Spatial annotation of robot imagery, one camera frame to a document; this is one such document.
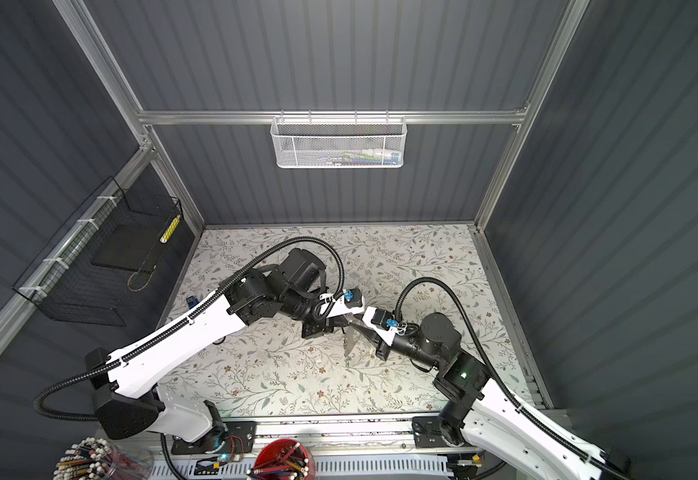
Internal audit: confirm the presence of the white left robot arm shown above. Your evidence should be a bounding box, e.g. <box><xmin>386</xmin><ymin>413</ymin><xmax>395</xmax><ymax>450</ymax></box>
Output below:
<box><xmin>33</xmin><ymin>236</ymin><xmax>366</xmax><ymax>442</ymax></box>

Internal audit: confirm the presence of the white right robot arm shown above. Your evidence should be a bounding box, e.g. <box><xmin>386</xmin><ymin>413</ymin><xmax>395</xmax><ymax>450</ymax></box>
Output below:
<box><xmin>333</xmin><ymin>277</ymin><xmax>629</xmax><ymax>479</ymax></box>

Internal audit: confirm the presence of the red pencil cup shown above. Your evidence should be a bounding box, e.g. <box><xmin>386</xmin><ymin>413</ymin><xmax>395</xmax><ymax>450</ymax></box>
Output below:
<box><xmin>247</xmin><ymin>439</ymin><xmax>317</xmax><ymax>480</ymax></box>

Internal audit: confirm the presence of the yellow marker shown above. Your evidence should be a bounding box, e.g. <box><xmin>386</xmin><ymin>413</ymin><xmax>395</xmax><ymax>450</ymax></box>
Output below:
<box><xmin>159</xmin><ymin>214</ymin><xmax>182</xmax><ymax>244</ymax></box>

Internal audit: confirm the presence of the white mesh basket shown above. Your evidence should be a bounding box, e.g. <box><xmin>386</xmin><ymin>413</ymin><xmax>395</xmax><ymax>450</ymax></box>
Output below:
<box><xmin>270</xmin><ymin>117</ymin><xmax>408</xmax><ymax>169</ymax></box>

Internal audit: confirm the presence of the black foam pad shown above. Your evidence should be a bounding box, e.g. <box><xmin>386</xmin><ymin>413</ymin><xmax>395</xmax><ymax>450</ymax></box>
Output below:
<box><xmin>91</xmin><ymin>225</ymin><xmax>167</xmax><ymax>274</ymax></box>

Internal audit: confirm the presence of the clear pencil cup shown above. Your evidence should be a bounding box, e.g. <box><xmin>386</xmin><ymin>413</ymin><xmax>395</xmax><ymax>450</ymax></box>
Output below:
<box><xmin>52</xmin><ymin>437</ymin><xmax>154</xmax><ymax>480</ymax></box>

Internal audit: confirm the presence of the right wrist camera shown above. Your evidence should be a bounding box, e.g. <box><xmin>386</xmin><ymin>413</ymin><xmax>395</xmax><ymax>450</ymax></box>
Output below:
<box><xmin>362</xmin><ymin>307</ymin><xmax>407</xmax><ymax>347</ymax></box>

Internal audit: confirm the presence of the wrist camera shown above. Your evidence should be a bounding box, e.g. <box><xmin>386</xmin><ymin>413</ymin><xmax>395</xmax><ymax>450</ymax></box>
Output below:
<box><xmin>317</xmin><ymin>288</ymin><xmax>366</xmax><ymax>318</ymax></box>
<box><xmin>362</xmin><ymin>307</ymin><xmax>407</xmax><ymax>347</ymax></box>

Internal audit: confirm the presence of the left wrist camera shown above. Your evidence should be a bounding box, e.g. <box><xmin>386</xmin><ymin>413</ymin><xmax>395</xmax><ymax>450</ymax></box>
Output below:
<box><xmin>317</xmin><ymin>288</ymin><xmax>366</xmax><ymax>318</ymax></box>

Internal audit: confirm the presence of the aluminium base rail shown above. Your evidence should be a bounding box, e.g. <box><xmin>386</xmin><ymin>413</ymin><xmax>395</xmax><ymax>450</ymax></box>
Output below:
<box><xmin>96</xmin><ymin>409</ymin><xmax>572</xmax><ymax>463</ymax></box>

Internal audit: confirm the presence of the white slotted cable duct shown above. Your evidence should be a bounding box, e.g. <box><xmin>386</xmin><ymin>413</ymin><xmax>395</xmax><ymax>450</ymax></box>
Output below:
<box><xmin>174</xmin><ymin>454</ymin><xmax>452</xmax><ymax>479</ymax></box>

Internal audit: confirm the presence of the black wire basket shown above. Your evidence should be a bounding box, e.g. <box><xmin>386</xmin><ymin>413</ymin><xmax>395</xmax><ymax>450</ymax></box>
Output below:
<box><xmin>13</xmin><ymin>183</ymin><xmax>183</xmax><ymax>327</ymax></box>

